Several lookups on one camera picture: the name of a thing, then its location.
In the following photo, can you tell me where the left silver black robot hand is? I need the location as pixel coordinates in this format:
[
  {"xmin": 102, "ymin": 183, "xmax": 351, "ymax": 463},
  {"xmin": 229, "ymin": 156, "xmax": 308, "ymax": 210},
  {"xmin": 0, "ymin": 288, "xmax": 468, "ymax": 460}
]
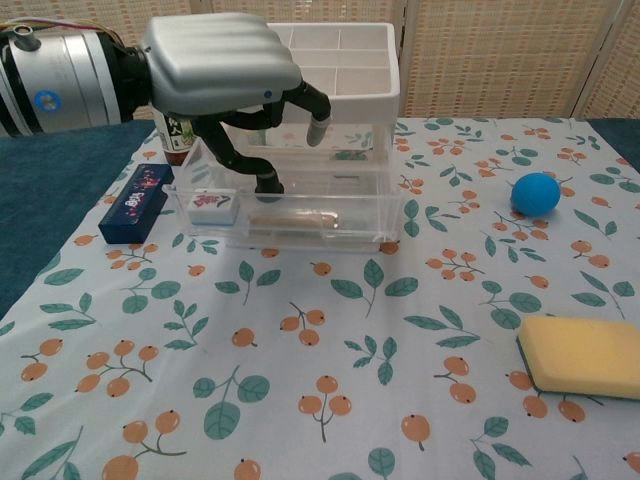
[{"xmin": 130, "ymin": 14, "xmax": 332, "ymax": 197}]

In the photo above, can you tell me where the clear plastic storage bin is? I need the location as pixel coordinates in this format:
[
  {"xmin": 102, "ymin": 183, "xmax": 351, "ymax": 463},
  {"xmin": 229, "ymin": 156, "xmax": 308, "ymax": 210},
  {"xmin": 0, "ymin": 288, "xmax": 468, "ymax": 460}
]
[{"xmin": 162, "ymin": 167, "xmax": 404, "ymax": 250}]

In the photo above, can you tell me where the white plastic drawer organizer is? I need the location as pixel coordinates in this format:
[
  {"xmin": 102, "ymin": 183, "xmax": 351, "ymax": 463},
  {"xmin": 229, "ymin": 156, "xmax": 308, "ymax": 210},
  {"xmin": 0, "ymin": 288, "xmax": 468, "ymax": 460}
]
[{"xmin": 219, "ymin": 22, "xmax": 403, "ymax": 249}]

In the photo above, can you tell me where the dark blue rectangular box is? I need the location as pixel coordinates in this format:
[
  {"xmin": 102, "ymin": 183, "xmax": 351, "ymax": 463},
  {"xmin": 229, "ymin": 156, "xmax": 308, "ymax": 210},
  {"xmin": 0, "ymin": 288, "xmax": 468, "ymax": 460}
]
[{"xmin": 97, "ymin": 162, "xmax": 176, "ymax": 245}]

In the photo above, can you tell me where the dark sauce bottle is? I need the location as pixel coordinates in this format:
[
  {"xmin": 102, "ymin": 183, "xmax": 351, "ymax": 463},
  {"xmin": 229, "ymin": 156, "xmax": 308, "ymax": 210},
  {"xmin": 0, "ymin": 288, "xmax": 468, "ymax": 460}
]
[{"xmin": 154, "ymin": 110, "xmax": 201, "ymax": 166}]

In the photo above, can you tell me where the white mahjong tile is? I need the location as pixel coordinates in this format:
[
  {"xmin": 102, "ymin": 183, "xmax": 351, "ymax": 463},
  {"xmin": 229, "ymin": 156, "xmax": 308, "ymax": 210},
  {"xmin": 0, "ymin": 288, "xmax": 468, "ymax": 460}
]
[{"xmin": 188, "ymin": 191, "xmax": 239, "ymax": 226}]

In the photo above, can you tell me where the beige wooden stick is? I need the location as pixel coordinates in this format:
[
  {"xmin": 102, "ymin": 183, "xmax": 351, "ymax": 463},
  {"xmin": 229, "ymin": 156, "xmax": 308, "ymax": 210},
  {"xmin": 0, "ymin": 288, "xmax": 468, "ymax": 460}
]
[{"xmin": 248, "ymin": 210, "xmax": 341, "ymax": 234}]

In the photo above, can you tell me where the woven folding screen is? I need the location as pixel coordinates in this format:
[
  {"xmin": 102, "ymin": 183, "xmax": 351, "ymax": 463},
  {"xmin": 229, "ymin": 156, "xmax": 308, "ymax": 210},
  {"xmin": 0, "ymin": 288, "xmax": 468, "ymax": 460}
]
[{"xmin": 0, "ymin": 0, "xmax": 640, "ymax": 122}]

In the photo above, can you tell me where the blue ball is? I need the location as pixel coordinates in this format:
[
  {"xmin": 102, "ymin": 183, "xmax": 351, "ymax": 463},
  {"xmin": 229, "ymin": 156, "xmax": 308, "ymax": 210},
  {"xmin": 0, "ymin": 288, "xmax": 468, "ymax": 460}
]
[{"xmin": 510, "ymin": 172, "xmax": 561, "ymax": 217}]

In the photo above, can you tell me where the yellow sponge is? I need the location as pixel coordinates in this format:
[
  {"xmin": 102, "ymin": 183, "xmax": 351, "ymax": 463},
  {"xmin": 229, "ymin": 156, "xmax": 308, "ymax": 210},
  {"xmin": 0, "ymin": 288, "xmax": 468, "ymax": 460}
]
[{"xmin": 515, "ymin": 314, "xmax": 640, "ymax": 400}]

